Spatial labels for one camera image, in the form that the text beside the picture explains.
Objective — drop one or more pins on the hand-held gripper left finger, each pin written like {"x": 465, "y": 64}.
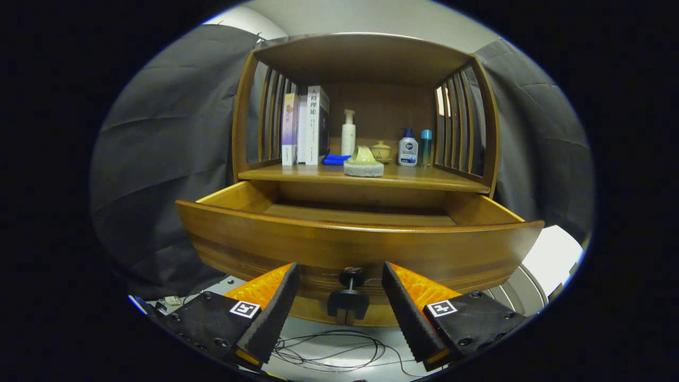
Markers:
{"x": 276, "y": 315}

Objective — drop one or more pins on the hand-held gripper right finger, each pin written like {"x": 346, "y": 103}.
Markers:
{"x": 408, "y": 318}

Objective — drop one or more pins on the black drawer knob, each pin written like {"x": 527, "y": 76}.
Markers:
{"x": 347, "y": 300}

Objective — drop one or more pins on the wooden drawer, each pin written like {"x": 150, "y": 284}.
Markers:
{"x": 345, "y": 246}

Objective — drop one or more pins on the pale green ornament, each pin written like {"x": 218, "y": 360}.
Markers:
{"x": 363, "y": 159}

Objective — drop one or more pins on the wooden countertop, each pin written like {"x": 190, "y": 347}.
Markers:
{"x": 424, "y": 178}

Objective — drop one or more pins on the white bottle with blue cap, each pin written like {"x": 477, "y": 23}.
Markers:
{"x": 408, "y": 151}

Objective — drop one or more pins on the blue folded cloth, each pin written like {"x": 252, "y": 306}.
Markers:
{"x": 334, "y": 158}

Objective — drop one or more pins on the yellow lidded teacup with saucer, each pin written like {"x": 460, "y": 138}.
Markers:
{"x": 382, "y": 152}

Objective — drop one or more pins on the teal bottle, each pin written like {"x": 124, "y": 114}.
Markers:
{"x": 426, "y": 148}

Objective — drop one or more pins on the purple book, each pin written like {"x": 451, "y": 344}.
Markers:
{"x": 289, "y": 127}

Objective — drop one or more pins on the white pump bottle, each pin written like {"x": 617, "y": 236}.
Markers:
{"x": 348, "y": 138}

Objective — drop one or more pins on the thin white book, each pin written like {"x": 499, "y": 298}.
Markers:
{"x": 302, "y": 127}

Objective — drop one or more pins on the thick white and black book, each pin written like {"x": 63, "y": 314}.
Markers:
{"x": 315, "y": 124}

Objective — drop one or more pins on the black backdrop cloth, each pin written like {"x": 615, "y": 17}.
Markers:
{"x": 170, "y": 132}

